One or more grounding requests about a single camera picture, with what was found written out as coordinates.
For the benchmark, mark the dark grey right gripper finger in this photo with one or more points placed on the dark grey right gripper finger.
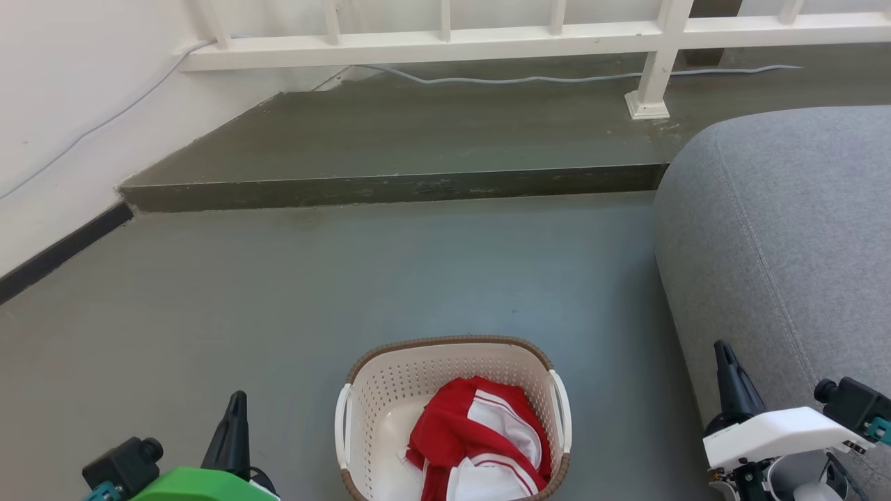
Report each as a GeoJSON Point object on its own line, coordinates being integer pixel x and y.
{"type": "Point", "coordinates": [734, 390]}

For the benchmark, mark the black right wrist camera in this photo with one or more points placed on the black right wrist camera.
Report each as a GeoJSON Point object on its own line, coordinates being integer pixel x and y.
{"type": "Point", "coordinates": [860, 407]}

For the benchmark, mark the white wooden railing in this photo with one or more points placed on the white wooden railing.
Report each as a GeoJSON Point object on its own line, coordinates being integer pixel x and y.
{"type": "Point", "coordinates": [418, 47]}

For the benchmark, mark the beige perforated laundry basket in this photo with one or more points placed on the beige perforated laundry basket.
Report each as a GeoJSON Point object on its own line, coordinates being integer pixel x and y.
{"type": "Point", "coordinates": [393, 376]}

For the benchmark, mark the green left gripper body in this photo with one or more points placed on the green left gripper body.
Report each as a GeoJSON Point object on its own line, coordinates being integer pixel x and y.
{"type": "Point", "coordinates": [195, 487]}

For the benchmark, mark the red and white garment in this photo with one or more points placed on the red and white garment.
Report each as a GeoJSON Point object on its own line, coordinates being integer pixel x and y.
{"type": "Point", "coordinates": [445, 424]}

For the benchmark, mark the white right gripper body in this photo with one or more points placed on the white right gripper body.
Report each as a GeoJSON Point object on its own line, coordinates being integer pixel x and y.
{"type": "Point", "coordinates": [786, 431]}

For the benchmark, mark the grey fabric sofa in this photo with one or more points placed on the grey fabric sofa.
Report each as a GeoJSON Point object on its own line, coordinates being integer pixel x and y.
{"type": "Point", "coordinates": [800, 209]}

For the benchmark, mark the black baseboard strip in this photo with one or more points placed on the black baseboard strip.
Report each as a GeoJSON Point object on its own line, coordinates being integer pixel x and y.
{"type": "Point", "coordinates": [62, 247]}

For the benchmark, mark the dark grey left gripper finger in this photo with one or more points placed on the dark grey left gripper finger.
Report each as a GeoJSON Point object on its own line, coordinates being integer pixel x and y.
{"type": "Point", "coordinates": [233, 438]}

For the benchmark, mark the raised concrete step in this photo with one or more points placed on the raised concrete step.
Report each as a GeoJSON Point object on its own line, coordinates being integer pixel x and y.
{"type": "Point", "coordinates": [418, 132]}

